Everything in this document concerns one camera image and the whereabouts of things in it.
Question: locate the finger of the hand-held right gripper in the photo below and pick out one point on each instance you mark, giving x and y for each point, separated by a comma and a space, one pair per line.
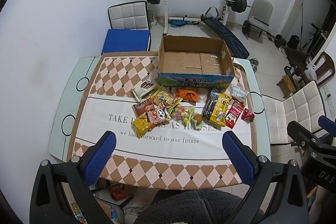
327, 123
302, 134

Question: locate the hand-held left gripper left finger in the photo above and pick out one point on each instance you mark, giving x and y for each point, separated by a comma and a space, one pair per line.
102, 158

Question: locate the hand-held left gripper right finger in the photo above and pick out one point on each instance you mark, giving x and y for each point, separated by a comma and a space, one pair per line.
237, 158

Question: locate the long red snack packet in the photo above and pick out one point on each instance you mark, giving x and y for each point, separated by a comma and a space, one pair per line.
234, 115

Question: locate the large yellow snack packet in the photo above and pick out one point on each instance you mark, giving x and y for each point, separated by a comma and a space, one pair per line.
220, 111

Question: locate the small yellow snack packet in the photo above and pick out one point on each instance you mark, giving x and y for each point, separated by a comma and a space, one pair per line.
141, 125

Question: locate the black snack packet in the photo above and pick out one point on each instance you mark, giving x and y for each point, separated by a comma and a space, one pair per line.
210, 106

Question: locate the brown snack packet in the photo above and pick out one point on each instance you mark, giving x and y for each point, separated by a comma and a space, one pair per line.
140, 107

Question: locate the panda print snack packet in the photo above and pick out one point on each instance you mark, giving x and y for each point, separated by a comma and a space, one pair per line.
160, 115

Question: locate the colourful candy ball bag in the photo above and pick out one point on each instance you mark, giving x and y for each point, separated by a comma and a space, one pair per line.
181, 111

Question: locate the yellow round cracker bag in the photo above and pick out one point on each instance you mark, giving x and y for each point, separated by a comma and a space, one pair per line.
164, 98

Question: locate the printed cardboard box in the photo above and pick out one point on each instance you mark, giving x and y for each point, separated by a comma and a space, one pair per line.
194, 80

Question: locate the white quilted chair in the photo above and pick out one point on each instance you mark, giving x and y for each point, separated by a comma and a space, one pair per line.
296, 111

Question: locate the small red snack packet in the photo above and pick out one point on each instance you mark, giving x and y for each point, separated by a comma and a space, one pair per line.
247, 114

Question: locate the small wooden stool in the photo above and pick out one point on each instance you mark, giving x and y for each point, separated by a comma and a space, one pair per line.
287, 83

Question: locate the white plastic bag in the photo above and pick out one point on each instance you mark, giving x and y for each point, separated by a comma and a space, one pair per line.
311, 69

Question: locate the white snack packet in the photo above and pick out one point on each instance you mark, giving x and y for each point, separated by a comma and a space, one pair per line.
243, 97
235, 90

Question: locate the brown wooden chair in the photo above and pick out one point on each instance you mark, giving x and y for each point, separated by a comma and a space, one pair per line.
328, 61

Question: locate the person's grey fleece clothing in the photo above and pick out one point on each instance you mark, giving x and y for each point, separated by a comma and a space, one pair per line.
199, 208

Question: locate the diamond pattern tablecloth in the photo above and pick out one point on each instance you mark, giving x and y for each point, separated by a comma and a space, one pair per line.
168, 145

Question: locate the dark low table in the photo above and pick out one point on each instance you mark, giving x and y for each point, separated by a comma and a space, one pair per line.
298, 57

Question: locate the white brown biscuit box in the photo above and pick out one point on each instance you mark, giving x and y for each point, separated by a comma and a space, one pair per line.
143, 88

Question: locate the orange snack packet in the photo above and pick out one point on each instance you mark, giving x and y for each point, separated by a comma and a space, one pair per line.
187, 95

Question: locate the chrome dumbbell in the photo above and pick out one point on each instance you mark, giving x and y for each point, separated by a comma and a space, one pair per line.
254, 63

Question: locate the black metal rack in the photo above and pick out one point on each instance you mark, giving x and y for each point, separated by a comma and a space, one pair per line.
316, 37

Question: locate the short barbell black plates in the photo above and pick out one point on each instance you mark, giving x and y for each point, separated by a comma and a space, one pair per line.
278, 40

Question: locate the thin black pole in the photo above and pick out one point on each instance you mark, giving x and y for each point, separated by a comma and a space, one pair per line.
302, 19

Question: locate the blue folded mat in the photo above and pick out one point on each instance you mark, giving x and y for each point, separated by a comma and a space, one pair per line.
126, 41

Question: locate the black sit-up bench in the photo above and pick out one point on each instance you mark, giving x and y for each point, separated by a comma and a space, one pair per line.
228, 35

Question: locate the grey chair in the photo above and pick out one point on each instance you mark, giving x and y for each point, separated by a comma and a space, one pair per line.
260, 10

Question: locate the blue twist disc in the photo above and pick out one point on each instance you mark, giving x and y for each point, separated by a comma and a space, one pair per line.
177, 23

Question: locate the white barbell rack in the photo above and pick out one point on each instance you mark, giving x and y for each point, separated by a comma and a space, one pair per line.
166, 16

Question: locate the white padded chair black frame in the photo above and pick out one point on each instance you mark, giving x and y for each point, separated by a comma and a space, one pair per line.
128, 15

